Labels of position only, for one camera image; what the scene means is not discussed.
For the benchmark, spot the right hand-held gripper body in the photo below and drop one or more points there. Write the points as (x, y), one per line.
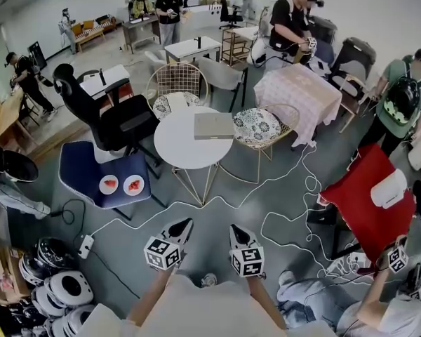
(248, 260)

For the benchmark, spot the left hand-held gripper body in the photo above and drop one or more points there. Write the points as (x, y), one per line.
(162, 253)

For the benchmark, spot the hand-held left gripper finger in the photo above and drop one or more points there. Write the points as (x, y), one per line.
(188, 232)
(177, 222)

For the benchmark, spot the grey box with drawer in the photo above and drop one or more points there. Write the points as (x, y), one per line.
(213, 125)

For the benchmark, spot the person's right forearm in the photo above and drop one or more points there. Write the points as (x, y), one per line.
(265, 302)

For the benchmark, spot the person's left forearm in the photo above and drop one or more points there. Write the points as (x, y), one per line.
(151, 293)

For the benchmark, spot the person's grey shoe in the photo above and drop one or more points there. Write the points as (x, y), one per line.
(209, 280)

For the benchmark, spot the white plate with watermelon slices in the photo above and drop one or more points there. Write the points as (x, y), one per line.
(133, 185)
(108, 184)

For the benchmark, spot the person's beige shirt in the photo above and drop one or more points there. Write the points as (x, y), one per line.
(200, 311)

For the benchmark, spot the round white table gold legs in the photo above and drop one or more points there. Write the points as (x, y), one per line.
(189, 147)

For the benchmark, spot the blue padded chair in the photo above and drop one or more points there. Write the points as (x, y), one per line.
(91, 167)

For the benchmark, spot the white power strip with plugs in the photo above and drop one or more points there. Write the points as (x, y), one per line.
(351, 261)

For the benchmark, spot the pile of white black headsets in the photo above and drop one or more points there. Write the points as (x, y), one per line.
(56, 286)

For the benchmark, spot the beige flat pad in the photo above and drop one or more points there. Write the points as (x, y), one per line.
(177, 101)

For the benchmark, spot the table with red cloth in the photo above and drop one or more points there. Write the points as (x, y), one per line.
(365, 205)

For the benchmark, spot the black office chair with headrest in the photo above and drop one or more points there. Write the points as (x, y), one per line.
(101, 111)

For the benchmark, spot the table with pink checked cloth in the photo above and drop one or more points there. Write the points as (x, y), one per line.
(298, 93)

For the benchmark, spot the white countertop appliance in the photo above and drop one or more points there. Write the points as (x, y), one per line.
(389, 188)

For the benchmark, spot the grey upholstered chair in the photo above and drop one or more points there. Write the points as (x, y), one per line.
(221, 77)

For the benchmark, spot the light wooden chair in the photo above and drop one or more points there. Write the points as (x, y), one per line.
(352, 93)

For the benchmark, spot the white standing appliance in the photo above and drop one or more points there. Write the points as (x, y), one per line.
(259, 49)

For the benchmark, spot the wooden shelf cart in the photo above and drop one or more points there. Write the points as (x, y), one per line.
(235, 46)

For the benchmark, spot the dark wooden desk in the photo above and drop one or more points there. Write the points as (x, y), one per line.
(140, 32)

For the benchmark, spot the light wooden table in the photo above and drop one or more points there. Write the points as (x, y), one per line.
(3, 118)

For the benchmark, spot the black grey high-back chair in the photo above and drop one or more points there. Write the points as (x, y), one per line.
(356, 60)

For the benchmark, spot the black green backpack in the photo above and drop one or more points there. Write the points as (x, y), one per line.
(403, 100)

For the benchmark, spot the white curved counter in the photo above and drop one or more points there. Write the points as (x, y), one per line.
(208, 14)

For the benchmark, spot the wooden bench with cushions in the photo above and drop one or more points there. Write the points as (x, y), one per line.
(87, 30)

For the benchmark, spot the black swivel chair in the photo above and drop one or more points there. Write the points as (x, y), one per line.
(229, 14)

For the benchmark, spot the black flat panel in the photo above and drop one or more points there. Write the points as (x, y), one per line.
(37, 54)

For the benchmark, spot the white desk with black post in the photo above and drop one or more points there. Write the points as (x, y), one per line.
(193, 47)
(107, 79)

